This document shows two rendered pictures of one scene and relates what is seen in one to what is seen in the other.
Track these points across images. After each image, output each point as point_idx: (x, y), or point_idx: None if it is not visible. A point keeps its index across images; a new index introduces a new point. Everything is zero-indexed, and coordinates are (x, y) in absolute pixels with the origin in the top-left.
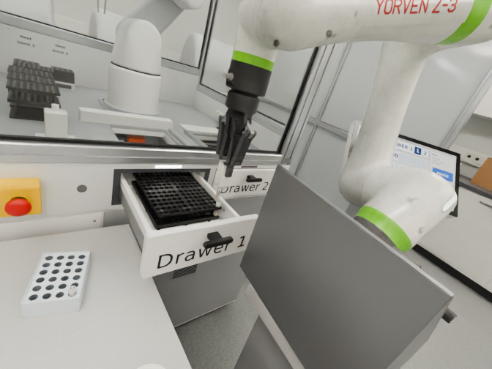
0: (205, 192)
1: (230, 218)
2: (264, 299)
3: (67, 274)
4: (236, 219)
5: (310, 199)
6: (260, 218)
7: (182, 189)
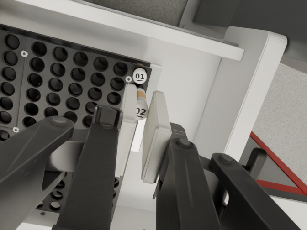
0: (54, 49)
1: (233, 134)
2: (303, 72)
3: None
4: (245, 122)
5: None
6: (299, 61)
7: (24, 114)
